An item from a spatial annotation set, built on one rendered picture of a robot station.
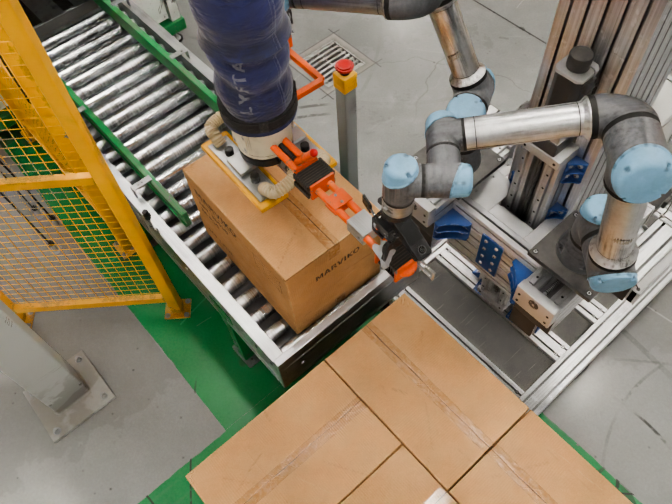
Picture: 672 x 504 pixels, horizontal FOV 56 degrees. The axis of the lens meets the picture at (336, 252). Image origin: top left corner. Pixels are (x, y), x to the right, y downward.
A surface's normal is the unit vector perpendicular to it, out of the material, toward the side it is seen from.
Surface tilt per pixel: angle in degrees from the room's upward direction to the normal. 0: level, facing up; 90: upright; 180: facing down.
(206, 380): 0
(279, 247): 0
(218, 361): 0
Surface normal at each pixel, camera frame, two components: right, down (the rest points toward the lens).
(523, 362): -0.04, -0.53
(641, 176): -0.05, 0.79
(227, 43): -0.15, 0.93
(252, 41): 0.37, 0.87
